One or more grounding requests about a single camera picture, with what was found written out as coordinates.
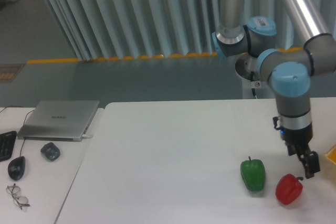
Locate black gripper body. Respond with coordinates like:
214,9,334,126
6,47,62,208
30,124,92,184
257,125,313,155
272,116,313,154

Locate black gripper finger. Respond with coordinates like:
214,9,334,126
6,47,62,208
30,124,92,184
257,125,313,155
286,144,300,156
299,148,320,179

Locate red bell pepper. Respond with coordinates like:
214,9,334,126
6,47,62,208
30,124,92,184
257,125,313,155
275,174,303,205

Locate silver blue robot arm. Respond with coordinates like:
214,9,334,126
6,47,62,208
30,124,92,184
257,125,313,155
212,0,335,178

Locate green bell pepper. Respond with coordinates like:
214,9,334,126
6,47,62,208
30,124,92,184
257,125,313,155
240,156,266,191

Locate yellow tray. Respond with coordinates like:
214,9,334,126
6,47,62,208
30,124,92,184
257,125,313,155
324,144,336,165

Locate white USB plug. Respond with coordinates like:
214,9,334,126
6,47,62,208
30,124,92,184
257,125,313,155
82,135,93,140

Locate silver Huawei laptop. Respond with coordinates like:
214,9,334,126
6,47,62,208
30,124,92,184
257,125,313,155
17,100,99,142

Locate corrugated white partition screen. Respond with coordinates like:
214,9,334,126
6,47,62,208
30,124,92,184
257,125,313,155
30,0,336,61

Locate black earbud case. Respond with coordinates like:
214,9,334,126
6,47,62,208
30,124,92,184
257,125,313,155
40,142,60,162

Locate thin-framed eyeglasses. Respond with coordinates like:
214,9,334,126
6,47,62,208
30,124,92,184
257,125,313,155
6,184,30,210

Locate black computer mouse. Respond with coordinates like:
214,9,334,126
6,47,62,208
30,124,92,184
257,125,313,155
7,156,26,181

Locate black keyboard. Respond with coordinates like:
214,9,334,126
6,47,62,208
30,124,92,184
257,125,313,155
0,131,17,162

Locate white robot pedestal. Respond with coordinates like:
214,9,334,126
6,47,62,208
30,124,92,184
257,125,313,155
235,51,276,100

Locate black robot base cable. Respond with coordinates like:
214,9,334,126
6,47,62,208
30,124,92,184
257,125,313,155
249,70,259,100

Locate black mouse cable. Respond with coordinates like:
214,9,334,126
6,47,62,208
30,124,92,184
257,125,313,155
0,105,36,158

